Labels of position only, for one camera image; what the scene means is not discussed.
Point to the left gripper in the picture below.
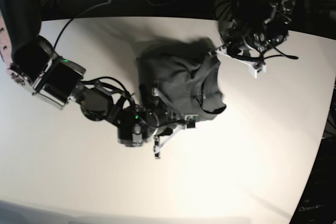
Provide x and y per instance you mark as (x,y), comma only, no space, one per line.
(255,65)

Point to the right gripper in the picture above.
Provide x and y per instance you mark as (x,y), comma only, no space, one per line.
(168,120)

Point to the grey T-shirt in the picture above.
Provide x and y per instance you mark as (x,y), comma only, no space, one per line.
(186,73)

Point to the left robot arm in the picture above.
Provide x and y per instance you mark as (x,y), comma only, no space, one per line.
(255,28)

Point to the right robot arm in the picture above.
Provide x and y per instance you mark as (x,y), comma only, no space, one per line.
(33,63)

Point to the black OpenArm base box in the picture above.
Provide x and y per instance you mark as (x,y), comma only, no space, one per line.
(317,203)

